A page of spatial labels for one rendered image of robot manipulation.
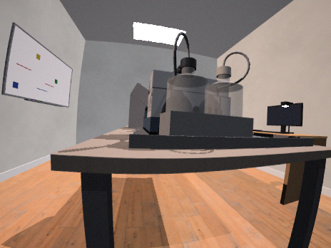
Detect black curved hose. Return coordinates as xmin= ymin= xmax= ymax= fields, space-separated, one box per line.
xmin=173 ymin=31 xmax=190 ymax=76

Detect black rectangular block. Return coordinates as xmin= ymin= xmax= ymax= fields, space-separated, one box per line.
xmin=159 ymin=110 xmax=254 ymax=138

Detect grey bottle with black cap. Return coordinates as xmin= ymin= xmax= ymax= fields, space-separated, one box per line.
xmin=165 ymin=57 xmax=209 ymax=113

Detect translucent grey bottle with cap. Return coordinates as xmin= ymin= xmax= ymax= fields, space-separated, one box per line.
xmin=208 ymin=66 xmax=243 ymax=117

